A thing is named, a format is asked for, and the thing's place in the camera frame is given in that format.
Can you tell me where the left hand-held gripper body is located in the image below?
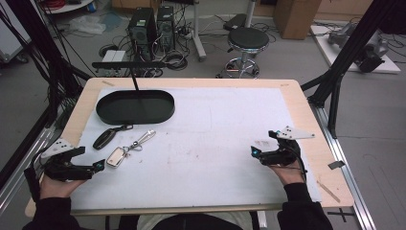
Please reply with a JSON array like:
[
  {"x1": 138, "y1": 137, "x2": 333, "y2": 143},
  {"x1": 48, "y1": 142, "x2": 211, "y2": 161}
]
[{"x1": 40, "y1": 137, "x2": 96, "y2": 182}]

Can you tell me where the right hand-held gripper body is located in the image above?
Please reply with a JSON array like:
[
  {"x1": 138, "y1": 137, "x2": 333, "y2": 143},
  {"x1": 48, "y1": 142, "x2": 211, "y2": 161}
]
[{"x1": 259, "y1": 126, "x2": 316, "y2": 167}]

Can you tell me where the silver key fob with keychain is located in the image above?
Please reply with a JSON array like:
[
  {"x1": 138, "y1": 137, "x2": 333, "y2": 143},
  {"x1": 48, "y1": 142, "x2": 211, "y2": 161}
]
[{"x1": 105, "y1": 128, "x2": 158, "y2": 170}]

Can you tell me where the black car key fob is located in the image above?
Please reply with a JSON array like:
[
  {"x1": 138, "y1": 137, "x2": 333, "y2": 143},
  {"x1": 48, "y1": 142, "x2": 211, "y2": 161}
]
[{"x1": 92, "y1": 124, "x2": 135, "y2": 151}]

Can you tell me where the black oval tray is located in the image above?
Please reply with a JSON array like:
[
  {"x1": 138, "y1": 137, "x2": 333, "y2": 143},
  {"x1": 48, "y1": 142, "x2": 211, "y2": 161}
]
[{"x1": 95, "y1": 89, "x2": 176, "y2": 127}]

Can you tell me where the person's left hand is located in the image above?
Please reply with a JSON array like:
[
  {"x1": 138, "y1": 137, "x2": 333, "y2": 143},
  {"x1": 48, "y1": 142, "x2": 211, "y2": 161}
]
[{"x1": 39, "y1": 173, "x2": 88, "y2": 201}]

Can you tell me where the person's right hand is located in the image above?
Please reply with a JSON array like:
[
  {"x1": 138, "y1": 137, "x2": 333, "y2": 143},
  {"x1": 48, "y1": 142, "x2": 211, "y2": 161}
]
[{"x1": 268, "y1": 160, "x2": 306, "y2": 187}]

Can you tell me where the white table mat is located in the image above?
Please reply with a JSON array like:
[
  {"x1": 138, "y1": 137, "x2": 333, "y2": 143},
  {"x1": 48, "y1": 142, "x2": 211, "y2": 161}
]
[{"x1": 70, "y1": 86, "x2": 323, "y2": 213}]

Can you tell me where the black tape piece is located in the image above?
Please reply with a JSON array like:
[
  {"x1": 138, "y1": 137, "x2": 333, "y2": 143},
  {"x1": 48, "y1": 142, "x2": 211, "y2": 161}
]
[{"x1": 327, "y1": 160, "x2": 347, "y2": 171}]

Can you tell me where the tan tape strip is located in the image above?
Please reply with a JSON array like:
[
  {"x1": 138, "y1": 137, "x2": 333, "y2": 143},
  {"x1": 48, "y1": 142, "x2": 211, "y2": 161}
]
[{"x1": 315, "y1": 179, "x2": 342, "y2": 204}]

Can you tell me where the person's torso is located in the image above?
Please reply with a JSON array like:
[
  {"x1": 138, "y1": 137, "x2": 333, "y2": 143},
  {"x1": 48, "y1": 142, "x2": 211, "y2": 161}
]
[{"x1": 118, "y1": 212, "x2": 266, "y2": 230}]

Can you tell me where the black round stool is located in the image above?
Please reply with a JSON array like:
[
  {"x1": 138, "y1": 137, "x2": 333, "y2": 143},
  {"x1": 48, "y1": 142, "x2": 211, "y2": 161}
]
[{"x1": 215, "y1": 26, "x2": 271, "y2": 80}]

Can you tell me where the white floor board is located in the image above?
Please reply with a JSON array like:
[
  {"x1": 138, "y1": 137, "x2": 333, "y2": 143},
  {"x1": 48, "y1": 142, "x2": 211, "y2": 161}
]
[{"x1": 309, "y1": 24, "x2": 402, "y2": 76}]

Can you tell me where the black bar on thin stand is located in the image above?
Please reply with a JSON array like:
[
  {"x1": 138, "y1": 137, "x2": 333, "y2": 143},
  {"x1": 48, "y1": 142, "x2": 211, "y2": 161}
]
[{"x1": 91, "y1": 60, "x2": 168, "y2": 94}]

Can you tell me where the small white box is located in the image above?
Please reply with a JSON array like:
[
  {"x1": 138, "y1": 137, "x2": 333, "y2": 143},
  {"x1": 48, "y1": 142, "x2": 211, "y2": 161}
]
[{"x1": 101, "y1": 49, "x2": 127, "y2": 64}]

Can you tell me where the flat black bag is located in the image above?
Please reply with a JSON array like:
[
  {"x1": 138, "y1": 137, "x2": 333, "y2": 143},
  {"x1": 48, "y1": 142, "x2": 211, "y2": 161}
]
[{"x1": 222, "y1": 12, "x2": 249, "y2": 32}]

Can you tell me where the cardboard box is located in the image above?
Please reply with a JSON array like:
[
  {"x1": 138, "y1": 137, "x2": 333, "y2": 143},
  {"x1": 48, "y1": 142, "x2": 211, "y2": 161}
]
[{"x1": 273, "y1": 0, "x2": 323, "y2": 41}]

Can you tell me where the grey desk leg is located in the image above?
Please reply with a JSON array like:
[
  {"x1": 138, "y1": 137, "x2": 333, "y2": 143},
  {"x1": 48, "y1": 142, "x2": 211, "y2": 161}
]
[{"x1": 191, "y1": 0, "x2": 208, "y2": 62}]

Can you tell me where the grey machine on floor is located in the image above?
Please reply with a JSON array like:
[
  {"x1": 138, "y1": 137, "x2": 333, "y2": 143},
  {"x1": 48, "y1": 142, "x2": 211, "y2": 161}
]
[{"x1": 327, "y1": 22, "x2": 390, "y2": 74}]

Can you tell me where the clear plastic bag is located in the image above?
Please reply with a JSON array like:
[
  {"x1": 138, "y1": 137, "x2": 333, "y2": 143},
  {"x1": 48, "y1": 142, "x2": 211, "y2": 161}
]
[{"x1": 67, "y1": 14, "x2": 107, "y2": 35}]

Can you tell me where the grey equipment case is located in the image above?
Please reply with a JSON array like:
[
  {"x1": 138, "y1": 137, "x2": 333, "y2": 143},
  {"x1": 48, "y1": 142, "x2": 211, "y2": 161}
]
[{"x1": 0, "y1": 9, "x2": 32, "y2": 64}]

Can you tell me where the large black computer tower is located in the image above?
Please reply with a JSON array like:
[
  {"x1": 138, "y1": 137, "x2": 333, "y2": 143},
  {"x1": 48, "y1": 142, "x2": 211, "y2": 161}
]
[{"x1": 126, "y1": 7, "x2": 158, "y2": 62}]

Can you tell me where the round white table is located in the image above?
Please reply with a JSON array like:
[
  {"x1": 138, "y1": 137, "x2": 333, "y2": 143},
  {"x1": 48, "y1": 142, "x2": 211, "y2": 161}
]
[{"x1": 40, "y1": 0, "x2": 96, "y2": 15}]

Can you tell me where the slim black computer tower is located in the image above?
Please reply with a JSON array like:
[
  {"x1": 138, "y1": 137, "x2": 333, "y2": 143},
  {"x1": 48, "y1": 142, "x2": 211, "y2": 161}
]
[{"x1": 155, "y1": 5, "x2": 176, "y2": 53}]

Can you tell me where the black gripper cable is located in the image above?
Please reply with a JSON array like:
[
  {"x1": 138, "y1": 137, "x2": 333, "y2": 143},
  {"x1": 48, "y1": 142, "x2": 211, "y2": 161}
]
[{"x1": 286, "y1": 144, "x2": 308, "y2": 184}]

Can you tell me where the black wrist strap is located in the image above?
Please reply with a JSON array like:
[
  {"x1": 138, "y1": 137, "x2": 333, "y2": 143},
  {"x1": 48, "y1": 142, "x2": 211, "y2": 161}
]
[{"x1": 23, "y1": 165, "x2": 43, "y2": 203}]

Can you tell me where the aluminium rail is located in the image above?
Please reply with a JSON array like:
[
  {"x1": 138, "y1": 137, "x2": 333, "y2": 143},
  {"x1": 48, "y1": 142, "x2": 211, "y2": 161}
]
[
  {"x1": 0, "y1": 126, "x2": 66, "y2": 214},
  {"x1": 310, "y1": 103, "x2": 378, "y2": 230}
]

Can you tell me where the black metal frame post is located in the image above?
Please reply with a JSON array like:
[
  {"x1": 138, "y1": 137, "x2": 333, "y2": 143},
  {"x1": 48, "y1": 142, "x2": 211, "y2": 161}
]
[
  {"x1": 301, "y1": 0, "x2": 406, "y2": 140},
  {"x1": 5, "y1": 0, "x2": 94, "y2": 129}
]

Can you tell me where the coiled black cable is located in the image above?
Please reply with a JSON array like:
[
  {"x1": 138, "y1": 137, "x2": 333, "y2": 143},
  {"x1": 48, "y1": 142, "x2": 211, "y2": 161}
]
[{"x1": 163, "y1": 50, "x2": 190, "y2": 72}]

